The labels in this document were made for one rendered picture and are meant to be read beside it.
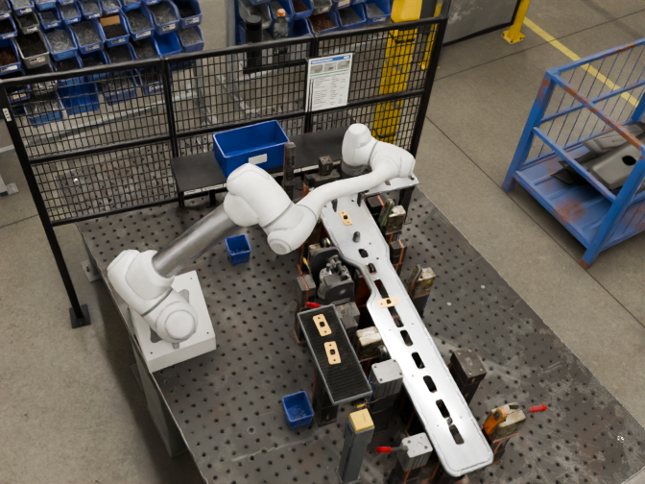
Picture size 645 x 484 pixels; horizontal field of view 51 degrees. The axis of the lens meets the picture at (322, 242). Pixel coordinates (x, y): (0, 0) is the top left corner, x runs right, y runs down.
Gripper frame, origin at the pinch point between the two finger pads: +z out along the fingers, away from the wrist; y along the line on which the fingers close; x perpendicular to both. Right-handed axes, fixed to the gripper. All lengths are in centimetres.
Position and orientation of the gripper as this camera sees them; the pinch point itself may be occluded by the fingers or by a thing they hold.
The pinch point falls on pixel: (346, 204)
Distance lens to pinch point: 289.4
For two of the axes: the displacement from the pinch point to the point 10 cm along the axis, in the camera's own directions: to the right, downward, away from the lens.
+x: -3.5, -7.3, 5.9
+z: -0.8, 6.5, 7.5
